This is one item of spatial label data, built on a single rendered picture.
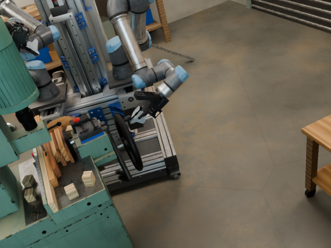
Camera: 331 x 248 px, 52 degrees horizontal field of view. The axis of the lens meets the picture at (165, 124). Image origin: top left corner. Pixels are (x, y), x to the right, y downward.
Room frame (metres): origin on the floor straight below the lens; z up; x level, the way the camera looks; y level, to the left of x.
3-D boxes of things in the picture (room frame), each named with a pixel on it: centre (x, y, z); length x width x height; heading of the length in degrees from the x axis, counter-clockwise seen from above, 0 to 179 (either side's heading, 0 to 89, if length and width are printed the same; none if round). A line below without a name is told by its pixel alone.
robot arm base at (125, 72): (1.96, 0.16, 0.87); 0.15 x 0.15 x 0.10
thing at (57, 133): (1.21, 0.45, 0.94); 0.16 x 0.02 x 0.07; 16
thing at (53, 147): (1.21, 0.49, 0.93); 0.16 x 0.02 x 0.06; 16
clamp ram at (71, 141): (1.19, 0.38, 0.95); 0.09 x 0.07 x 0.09; 16
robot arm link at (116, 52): (1.96, 0.16, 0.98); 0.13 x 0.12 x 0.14; 104
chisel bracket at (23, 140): (1.17, 0.54, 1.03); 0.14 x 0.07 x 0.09; 106
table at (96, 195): (1.18, 0.41, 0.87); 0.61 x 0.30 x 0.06; 16
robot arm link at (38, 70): (1.94, 0.67, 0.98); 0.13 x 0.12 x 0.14; 131
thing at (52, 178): (1.25, 0.54, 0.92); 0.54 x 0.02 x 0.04; 16
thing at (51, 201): (1.15, 0.53, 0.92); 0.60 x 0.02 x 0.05; 16
